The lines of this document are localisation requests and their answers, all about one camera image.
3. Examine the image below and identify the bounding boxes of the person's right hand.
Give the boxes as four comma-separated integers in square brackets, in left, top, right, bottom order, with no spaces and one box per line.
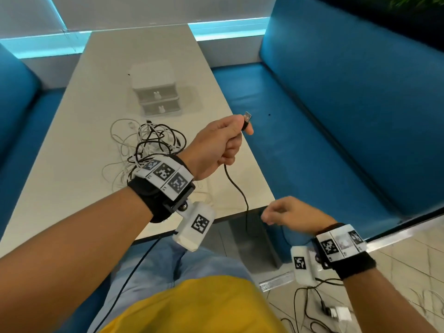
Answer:
[260,196,337,236]

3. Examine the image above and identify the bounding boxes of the person's left hand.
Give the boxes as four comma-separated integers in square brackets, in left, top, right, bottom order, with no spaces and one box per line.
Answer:
[179,114,254,181]

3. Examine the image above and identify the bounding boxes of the black USB cable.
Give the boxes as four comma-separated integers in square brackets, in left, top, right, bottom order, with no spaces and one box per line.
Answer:
[223,111,296,247]
[126,123,188,174]

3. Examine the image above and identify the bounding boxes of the tangle of white cables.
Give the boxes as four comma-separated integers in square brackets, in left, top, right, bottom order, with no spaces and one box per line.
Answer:
[101,118,212,205]

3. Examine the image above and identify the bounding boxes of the white mini drawer box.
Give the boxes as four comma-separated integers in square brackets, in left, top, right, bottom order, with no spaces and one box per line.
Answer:
[129,60,182,117]

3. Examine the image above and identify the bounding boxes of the person's right forearm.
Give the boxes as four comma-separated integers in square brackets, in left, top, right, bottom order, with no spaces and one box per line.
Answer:
[343,266,439,333]

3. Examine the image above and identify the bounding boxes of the person's left forearm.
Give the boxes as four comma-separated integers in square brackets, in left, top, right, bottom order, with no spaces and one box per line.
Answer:
[0,186,154,333]

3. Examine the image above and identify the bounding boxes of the black marker wristband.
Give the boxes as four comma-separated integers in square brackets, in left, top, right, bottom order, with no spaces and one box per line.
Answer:
[314,222,377,281]
[127,154,196,224]

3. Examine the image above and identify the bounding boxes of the white charger on floor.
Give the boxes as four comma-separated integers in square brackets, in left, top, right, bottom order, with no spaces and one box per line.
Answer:
[281,276,344,333]

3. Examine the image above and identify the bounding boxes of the white power adapter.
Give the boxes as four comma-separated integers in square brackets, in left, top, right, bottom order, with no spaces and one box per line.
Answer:
[329,306,353,323]

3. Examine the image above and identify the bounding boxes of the blue sofa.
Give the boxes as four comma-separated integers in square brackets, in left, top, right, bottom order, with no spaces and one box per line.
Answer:
[0,43,67,236]
[211,0,444,264]

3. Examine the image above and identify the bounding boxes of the blue jeans legs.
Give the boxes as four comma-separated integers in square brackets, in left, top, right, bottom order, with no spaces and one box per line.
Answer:
[86,235,254,333]

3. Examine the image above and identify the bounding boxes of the yellow shirt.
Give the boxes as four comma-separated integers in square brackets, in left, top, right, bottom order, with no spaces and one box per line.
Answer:
[99,275,289,333]

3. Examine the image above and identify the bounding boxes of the white roller blind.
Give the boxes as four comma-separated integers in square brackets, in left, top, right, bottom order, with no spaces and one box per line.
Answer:
[50,0,278,26]
[0,0,67,38]

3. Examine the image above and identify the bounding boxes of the green plant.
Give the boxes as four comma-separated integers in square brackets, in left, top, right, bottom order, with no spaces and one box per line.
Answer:
[388,0,444,11]

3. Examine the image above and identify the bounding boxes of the black camera cable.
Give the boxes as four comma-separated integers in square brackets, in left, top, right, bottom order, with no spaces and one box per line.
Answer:
[92,237,164,333]

